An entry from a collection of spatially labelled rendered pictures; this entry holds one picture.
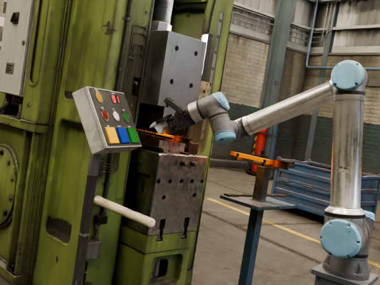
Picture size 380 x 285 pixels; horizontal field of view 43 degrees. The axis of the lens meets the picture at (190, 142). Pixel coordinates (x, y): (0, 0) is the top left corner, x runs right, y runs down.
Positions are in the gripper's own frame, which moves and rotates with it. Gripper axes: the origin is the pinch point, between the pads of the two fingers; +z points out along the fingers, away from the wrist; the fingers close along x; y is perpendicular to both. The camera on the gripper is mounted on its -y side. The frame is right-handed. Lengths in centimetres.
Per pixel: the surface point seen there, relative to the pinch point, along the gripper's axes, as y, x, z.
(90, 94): -17.8, -26.4, 11.1
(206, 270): 93, 137, 53
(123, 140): 3.6, -12.0, 10.3
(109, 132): -0.4, -22.3, 10.3
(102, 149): 6.0, -26.9, 13.7
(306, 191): 82, 434, 3
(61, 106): -35, 28, 60
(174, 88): -21.1, 40.1, -3.2
